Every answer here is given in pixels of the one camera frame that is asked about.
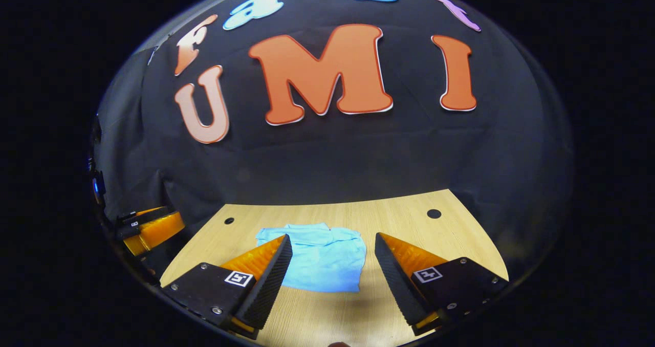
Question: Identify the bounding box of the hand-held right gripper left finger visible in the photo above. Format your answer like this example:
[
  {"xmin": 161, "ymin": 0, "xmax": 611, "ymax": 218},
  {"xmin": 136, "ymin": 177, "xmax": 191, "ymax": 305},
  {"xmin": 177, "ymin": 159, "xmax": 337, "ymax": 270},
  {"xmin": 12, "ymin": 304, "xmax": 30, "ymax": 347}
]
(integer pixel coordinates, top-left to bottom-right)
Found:
[{"xmin": 162, "ymin": 233, "xmax": 294, "ymax": 339}]

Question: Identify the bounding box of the black backdrop cloth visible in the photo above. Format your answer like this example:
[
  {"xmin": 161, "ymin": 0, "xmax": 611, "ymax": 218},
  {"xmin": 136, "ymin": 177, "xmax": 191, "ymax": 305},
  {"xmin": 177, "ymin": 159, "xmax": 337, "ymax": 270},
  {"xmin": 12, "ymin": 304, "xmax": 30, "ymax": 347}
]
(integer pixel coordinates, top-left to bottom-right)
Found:
[{"xmin": 92, "ymin": 0, "xmax": 576, "ymax": 286}]

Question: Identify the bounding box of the light blue T-shirt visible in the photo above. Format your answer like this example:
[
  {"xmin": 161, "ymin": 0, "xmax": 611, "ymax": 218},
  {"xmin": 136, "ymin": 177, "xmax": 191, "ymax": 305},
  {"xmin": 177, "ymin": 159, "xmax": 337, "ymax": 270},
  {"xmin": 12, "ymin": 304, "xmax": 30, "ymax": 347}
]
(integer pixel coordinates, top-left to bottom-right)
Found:
[{"xmin": 256, "ymin": 223, "xmax": 367, "ymax": 293}]

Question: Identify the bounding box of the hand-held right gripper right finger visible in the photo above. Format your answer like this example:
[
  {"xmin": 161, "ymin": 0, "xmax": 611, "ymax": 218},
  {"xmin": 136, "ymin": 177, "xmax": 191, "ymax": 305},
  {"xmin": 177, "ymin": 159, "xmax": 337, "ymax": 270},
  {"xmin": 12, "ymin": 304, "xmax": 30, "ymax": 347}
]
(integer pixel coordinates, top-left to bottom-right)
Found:
[{"xmin": 374, "ymin": 232, "xmax": 510, "ymax": 337}]

